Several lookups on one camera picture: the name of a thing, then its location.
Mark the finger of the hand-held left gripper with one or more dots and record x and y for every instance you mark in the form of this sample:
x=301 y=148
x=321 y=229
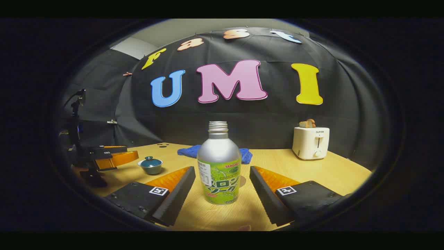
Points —
x=119 y=159
x=104 y=152

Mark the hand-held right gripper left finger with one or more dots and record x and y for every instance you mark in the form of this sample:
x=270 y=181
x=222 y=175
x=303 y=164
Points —
x=175 y=199

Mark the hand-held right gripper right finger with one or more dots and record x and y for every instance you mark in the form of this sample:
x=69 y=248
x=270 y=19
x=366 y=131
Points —
x=269 y=199

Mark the teal teacup lid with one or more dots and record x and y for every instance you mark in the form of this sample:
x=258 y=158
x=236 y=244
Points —
x=150 y=161

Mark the round brown coaster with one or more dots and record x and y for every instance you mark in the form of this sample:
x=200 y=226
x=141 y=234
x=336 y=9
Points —
x=242 y=181

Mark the teal teacup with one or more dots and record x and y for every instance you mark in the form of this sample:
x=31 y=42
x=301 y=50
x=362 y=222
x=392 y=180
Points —
x=151 y=169

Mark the silver green-label water bottle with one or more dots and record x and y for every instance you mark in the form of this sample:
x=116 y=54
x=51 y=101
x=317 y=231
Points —
x=218 y=156

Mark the blue folded towel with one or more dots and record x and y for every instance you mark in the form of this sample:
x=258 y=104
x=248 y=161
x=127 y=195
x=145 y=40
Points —
x=189 y=151

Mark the white toaster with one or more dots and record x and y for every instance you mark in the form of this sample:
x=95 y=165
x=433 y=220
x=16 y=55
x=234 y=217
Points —
x=308 y=144

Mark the toast bread slice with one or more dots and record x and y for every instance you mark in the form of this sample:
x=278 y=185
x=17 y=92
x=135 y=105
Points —
x=307 y=123

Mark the black backdrop cloth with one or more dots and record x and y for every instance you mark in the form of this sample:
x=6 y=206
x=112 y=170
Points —
x=242 y=118

